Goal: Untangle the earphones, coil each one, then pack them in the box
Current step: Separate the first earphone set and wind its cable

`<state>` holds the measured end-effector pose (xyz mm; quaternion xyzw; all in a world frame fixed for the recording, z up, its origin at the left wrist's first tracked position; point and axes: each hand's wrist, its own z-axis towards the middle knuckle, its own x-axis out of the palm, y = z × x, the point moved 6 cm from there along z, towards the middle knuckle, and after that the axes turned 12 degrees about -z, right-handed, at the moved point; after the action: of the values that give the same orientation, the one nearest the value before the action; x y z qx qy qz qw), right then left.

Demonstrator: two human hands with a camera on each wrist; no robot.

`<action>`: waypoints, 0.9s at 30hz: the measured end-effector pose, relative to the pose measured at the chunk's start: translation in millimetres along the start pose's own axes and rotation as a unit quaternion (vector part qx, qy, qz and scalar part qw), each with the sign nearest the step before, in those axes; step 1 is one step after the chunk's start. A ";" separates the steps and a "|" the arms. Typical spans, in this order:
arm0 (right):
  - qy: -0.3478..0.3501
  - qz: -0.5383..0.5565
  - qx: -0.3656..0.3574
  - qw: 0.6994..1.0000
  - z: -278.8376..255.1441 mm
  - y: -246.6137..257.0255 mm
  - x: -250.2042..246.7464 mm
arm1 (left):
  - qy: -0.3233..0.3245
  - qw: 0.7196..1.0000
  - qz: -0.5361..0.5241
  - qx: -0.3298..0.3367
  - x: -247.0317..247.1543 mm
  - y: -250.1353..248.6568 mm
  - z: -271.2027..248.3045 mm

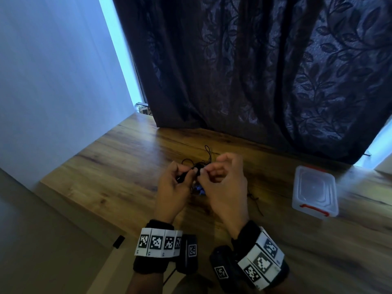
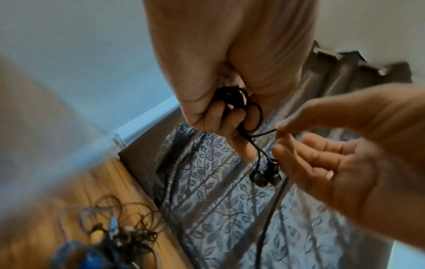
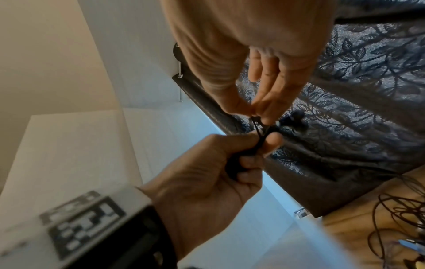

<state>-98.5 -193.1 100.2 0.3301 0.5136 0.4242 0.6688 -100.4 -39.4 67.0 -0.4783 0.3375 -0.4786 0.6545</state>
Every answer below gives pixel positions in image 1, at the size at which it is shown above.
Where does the person's right hand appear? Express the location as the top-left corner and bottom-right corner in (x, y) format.
(197, 152), (249, 240)

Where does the person's left hand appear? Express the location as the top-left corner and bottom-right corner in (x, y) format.
(154, 161), (200, 225)

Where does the clear plastic box red handle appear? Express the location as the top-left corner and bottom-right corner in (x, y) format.
(291, 165), (340, 220)

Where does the person's left forearm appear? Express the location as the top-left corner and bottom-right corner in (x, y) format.
(127, 271), (167, 294)

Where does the person's right forearm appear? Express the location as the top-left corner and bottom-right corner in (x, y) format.
(263, 278), (307, 294)

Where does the left wristband with marker tags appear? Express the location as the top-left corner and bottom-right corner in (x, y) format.
(133, 219), (183, 275)

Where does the wristband with marker tags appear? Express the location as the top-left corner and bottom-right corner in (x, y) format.
(133, 219), (183, 275)
(232, 220), (290, 291)

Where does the right wristband with marker tags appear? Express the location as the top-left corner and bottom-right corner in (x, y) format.
(232, 220), (290, 291)

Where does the dark leaf-patterned curtain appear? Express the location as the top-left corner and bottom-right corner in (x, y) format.
(111, 0), (392, 165)

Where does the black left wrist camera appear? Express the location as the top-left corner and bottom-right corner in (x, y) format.
(176, 234), (199, 275)

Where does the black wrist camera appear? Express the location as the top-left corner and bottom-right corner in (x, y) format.
(176, 234), (199, 275)
(209, 245), (243, 294)

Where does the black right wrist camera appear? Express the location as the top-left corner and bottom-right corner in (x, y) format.
(209, 245), (243, 294)

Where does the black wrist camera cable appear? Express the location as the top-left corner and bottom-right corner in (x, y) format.
(162, 267), (178, 286)

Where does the white window frame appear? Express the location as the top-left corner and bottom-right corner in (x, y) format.
(98, 0), (152, 116)

